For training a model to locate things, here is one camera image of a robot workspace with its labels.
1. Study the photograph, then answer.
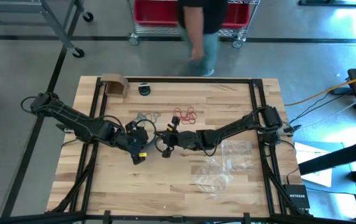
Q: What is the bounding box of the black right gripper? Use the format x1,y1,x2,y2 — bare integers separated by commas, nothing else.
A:
157,116,184,159

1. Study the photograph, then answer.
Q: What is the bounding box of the black round puck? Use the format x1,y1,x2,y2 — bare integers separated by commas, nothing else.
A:
138,82,152,96

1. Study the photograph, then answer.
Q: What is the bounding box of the red plastic bin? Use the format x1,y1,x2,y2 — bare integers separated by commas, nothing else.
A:
223,0,251,29
133,0,180,26

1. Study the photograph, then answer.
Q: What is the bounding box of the yellow cable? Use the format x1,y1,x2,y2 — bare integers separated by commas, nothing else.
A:
284,71,356,107

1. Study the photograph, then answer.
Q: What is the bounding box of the blue rubber band tangle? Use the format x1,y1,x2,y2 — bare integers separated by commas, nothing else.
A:
134,111,162,125

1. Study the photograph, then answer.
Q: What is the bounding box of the black Netgear network switch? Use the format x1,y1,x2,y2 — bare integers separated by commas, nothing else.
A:
283,184,311,211

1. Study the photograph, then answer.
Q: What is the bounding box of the chrome wire shelf cart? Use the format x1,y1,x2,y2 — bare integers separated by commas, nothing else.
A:
126,0,261,49

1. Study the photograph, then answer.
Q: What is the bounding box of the small open cardboard box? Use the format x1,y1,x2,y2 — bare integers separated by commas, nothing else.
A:
100,73,130,99

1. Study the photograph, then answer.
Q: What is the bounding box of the white paper sheet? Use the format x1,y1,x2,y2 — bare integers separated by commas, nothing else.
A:
294,141,334,188

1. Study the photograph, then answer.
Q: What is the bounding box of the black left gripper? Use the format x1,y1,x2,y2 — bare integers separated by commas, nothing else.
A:
124,120,150,166

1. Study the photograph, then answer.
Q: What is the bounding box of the grey metal wheeled cart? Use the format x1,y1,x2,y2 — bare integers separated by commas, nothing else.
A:
0,0,95,59

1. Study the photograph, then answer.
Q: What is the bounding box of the red rubber band tangle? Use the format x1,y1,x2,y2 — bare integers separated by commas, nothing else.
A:
173,107,198,125

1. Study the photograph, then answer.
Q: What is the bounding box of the black wide rubber band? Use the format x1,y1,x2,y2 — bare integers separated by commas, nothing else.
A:
154,136,166,153

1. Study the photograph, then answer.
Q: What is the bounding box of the clear plastic bag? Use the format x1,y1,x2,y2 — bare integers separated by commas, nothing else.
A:
192,154,235,200
220,139,256,172

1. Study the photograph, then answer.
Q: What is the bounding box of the person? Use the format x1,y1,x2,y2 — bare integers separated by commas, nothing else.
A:
177,0,229,78

